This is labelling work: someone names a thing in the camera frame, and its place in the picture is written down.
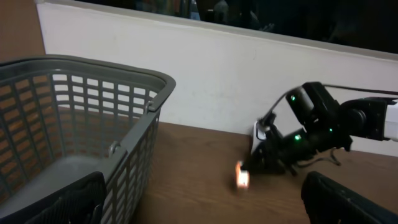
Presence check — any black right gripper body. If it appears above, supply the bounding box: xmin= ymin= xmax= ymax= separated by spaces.
xmin=242 ymin=125 xmax=317 ymax=174

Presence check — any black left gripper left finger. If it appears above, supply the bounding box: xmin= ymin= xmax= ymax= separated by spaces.
xmin=1 ymin=171 xmax=107 ymax=224

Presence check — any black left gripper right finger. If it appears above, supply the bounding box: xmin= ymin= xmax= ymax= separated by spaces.
xmin=301 ymin=171 xmax=397 ymax=224

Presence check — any small orange snack pack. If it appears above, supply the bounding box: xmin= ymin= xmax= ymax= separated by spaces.
xmin=235 ymin=161 xmax=249 ymax=189

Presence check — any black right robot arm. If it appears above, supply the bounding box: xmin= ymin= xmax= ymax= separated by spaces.
xmin=236 ymin=82 xmax=397 ymax=175

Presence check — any white barcode scanner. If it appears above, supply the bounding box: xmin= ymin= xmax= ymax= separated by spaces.
xmin=250 ymin=121 xmax=267 ymax=154

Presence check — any grey plastic shopping basket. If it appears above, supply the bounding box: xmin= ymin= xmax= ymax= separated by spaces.
xmin=1 ymin=55 xmax=176 ymax=223

